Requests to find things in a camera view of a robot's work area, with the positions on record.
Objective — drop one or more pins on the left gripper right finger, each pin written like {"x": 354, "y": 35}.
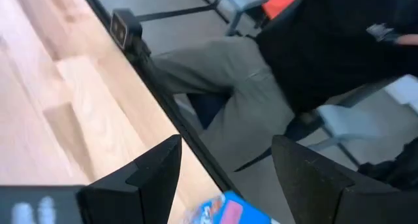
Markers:
{"x": 326, "y": 198}

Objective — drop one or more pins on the person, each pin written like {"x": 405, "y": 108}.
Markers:
{"x": 254, "y": 96}

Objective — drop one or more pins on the black bag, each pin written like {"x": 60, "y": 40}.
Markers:
{"x": 398, "y": 171}

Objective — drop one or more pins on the office chair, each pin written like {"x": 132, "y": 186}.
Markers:
{"x": 346, "y": 122}

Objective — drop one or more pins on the blue cereal box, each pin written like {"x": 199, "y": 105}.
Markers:
{"x": 228, "y": 211}

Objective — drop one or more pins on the orange object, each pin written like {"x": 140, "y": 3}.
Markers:
{"x": 281, "y": 0}

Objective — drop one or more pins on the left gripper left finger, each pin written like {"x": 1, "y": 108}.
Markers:
{"x": 143, "y": 191}

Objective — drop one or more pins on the person's hand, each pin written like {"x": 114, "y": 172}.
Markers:
{"x": 408, "y": 39}

